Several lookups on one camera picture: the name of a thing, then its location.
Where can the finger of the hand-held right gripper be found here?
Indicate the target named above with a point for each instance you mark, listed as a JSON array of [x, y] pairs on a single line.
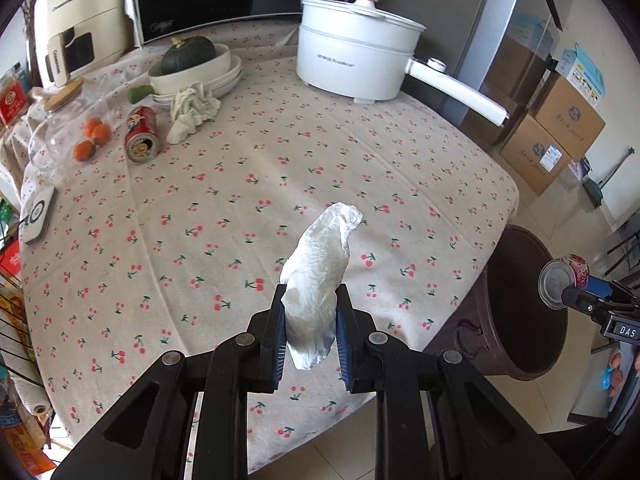
[[600, 286], [620, 331]]

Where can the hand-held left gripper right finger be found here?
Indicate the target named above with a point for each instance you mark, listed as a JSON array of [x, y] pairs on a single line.
[[345, 347]]

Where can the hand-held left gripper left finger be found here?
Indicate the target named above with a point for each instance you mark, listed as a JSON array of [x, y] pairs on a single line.
[[277, 342]]

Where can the red drink can pink print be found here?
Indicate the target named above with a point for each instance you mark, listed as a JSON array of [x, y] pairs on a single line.
[[555, 282]]

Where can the white plastic wrapper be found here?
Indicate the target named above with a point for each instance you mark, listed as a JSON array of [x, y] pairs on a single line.
[[320, 280]]

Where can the brown trash bin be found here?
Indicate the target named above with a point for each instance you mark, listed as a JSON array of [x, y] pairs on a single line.
[[520, 340]]

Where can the person's right hand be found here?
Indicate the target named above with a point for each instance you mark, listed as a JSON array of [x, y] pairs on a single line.
[[617, 360]]

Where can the cherry print tablecloth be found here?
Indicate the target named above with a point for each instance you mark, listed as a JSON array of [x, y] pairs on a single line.
[[250, 180]]

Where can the blue and white box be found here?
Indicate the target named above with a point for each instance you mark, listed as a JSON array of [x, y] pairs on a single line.
[[582, 72]]

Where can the red cartoon drink can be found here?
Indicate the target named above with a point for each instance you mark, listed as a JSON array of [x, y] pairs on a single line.
[[141, 132]]

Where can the crumpled white paper tissue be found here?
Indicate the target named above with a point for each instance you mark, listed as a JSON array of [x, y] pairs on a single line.
[[192, 105]]

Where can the white paper towel roll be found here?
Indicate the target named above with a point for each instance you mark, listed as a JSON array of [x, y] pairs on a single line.
[[27, 390]]

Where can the white plate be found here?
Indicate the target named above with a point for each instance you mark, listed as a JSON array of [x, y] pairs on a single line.
[[235, 72], [227, 89]]

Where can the orange mandarin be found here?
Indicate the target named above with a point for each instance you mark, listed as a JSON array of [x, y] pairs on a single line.
[[91, 126], [84, 151], [102, 135]]

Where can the colourful snack packets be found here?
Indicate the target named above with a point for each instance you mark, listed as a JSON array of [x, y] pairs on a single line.
[[25, 445]]

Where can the white electric cooking pot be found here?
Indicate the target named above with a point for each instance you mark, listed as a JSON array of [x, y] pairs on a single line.
[[350, 55]]

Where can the dark green pumpkin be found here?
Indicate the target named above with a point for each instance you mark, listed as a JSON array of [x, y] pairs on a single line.
[[190, 55]]

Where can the glass jar with cork lid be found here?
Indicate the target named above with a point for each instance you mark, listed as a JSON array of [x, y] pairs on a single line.
[[55, 125]]

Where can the white cloth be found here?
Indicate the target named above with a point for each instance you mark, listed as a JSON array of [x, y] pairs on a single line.
[[134, 20]]

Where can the white air fryer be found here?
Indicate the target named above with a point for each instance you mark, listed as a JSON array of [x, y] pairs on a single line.
[[85, 5]]

